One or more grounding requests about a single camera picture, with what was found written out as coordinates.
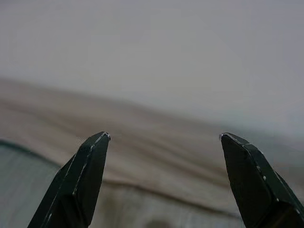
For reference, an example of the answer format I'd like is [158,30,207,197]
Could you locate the bed with beige sheet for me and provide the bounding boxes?
[0,78,304,228]

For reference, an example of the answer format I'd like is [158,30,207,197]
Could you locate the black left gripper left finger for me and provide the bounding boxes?
[27,131,111,228]

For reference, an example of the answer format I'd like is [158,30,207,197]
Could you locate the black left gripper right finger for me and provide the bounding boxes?
[220,133,304,228]

